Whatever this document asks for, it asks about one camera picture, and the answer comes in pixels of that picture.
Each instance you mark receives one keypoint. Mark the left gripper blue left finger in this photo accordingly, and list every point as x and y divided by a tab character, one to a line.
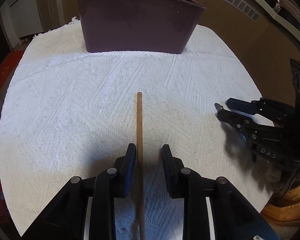
125	170

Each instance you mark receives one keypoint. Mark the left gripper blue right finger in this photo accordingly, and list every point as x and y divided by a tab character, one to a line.
175	179

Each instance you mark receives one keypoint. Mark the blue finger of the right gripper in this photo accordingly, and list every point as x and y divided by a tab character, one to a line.
251	108
237	121

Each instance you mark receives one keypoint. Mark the wooden chopstick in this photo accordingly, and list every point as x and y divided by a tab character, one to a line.
139	146

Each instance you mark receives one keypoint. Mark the smiley handle metal spoon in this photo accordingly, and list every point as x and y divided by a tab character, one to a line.
241	134

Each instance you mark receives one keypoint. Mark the orange cloth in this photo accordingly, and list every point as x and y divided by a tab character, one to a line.
284	211

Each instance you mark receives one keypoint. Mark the white textured table cloth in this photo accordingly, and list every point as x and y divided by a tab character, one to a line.
71	113

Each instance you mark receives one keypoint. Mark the purple plastic utensil holder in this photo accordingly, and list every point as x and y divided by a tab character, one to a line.
138	25

